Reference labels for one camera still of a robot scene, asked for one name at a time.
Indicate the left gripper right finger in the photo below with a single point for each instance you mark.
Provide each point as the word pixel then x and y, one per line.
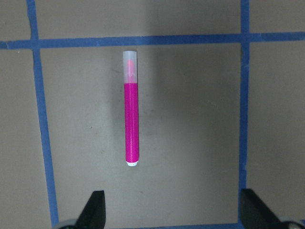
pixel 254 213

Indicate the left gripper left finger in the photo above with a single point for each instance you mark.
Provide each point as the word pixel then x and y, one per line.
pixel 93 214

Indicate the pink marker pen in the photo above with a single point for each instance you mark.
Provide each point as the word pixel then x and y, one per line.
pixel 130 83

